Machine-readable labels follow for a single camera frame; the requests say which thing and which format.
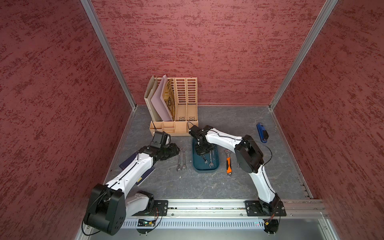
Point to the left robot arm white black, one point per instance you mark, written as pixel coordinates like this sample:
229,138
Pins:
109,205

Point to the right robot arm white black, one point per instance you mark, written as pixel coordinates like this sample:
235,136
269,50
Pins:
249,156

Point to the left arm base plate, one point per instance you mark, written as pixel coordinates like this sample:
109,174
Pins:
158,208

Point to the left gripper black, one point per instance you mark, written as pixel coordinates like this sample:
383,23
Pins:
174,152

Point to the dark blue notebook yellow label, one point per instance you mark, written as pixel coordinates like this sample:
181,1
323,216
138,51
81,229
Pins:
128,161

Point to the teal plastic storage tray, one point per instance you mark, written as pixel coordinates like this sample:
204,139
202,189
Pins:
199,164

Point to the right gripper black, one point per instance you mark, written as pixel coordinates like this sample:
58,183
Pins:
200,151

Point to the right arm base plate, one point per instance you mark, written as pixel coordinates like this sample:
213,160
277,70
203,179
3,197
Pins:
262,209

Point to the wooden desk file organizer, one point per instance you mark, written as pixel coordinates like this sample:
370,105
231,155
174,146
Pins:
186,101

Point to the orange handled adjustable wrench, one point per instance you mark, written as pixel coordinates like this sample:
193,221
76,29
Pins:
229,162

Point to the aluminium front rail frame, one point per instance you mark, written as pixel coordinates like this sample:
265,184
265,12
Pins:
205,219

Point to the silver end wrench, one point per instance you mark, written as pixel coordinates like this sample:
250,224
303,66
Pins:
179,167
184,166

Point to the beige file folder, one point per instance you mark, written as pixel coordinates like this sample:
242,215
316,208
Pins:
150,91

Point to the pink file folder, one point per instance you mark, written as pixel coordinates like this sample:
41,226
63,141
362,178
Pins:
164,100

